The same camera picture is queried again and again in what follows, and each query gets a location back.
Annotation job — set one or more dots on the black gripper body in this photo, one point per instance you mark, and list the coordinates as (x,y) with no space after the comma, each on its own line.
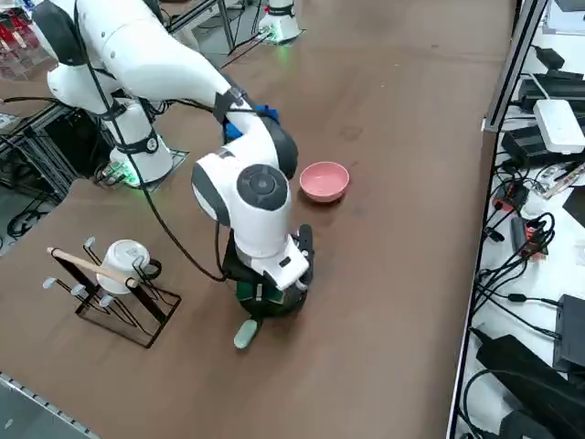
(242,270)

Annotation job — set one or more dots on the green and yellow sponge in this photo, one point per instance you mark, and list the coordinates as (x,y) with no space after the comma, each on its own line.
(244,292)

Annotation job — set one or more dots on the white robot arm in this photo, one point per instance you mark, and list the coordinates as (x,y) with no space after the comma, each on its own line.
(281,25)
(247,206)

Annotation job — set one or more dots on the pink bowl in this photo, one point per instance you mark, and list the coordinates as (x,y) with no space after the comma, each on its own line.
(324,180)

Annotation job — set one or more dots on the white cup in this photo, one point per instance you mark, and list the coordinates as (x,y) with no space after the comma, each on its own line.
(121,260)

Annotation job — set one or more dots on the crumpled blue cloth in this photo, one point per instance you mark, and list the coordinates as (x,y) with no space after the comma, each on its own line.
(233,130)

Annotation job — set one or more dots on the slim black adapter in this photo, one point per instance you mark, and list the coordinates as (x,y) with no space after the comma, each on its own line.
(517,233)

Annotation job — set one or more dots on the small red black module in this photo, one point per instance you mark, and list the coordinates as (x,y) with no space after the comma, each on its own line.
(512,196)
(535,244)

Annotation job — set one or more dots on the large black bag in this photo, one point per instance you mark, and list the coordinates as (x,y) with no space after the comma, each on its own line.
(525,379)

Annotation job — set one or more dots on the black power adapter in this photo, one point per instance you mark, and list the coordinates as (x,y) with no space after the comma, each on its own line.
(525,146)

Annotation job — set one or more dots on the clear acrylic shelf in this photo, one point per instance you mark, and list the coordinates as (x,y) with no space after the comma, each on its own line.
(27,50)

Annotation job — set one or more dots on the tall black box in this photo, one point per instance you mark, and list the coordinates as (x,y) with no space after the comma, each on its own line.
(571,334)

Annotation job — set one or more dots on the bare circuit board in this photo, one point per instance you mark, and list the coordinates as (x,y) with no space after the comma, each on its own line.
(564,180)

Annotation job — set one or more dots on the black power strip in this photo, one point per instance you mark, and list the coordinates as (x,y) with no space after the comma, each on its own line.
(566,87)

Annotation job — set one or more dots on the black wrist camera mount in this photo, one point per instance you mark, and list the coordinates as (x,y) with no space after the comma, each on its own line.
(307,247)

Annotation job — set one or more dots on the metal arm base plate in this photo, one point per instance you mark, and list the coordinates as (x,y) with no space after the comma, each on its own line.
(180,155)

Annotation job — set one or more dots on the black metal frame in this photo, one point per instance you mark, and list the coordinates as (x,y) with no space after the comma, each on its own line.
(68,137)

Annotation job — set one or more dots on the metal table edge rail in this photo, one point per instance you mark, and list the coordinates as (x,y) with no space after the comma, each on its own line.
(36,398)

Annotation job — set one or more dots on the long aluminium frame profile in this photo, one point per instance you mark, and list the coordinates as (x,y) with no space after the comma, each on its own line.
(512,68)

